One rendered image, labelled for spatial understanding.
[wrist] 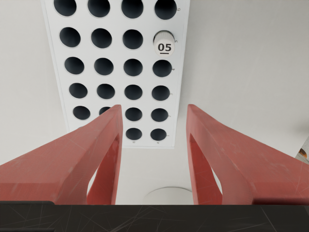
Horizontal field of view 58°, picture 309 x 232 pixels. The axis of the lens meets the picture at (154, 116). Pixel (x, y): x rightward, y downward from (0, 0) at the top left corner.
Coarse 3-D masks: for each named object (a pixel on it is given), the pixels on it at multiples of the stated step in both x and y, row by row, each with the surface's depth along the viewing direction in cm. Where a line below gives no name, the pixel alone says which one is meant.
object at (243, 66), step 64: (0, 0) 19; (192, 0) 19; (256, 0) 19; (0, 64) 22; (192, 64) 22; (256, 64) 22; (0, 128) 26; (64, 128) 26; (256, 128) 26; (128, 192) 32
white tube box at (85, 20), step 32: (64, 0) 17; (96, 0) 18; (128, 0) 19; (160, 0) 19; (64, 32) 18; (96, 32) 18; (128, 32) 19; (64, 64) 18; (96, 64) 19; (128, 64) 20; (160, 64) 20; (64, 96) 19; (96, 96) 19; (128, 96) 20; (160, 96) 20; (128, 128) 21; (160, 128) 23
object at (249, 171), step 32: (192, 128) 11; (224, 128) 9; (192, 160) 11; (224, 160) 7; (256, 160) 6; (288, 160) 6; (192, 192) 12; (224, 192) 7; (256, 192) 5; (288, 192) 5
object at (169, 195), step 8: (152, 192) 31; (160, 192) 31; (168, 192) 31; (176, 192) 31; (184, 192) 31; (144, 200) 32; (152, 200) 31; (160, 200) 30; (168, 200) 30; (176, 200) 30; (184, 200) 30; (192, 200) 31
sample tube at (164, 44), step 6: (162, 30) 17; (156, 36) 16; (162, 36) 16; (168, 36) 16; (156, 42) 16; (162, 42) 16; (168, 42) 16; (174, 42) 16; (156, 48) 16; (162, 48) 16; (168, 48) 16; (174, 48) 16; (162, 54) 16; (168, 54) 16
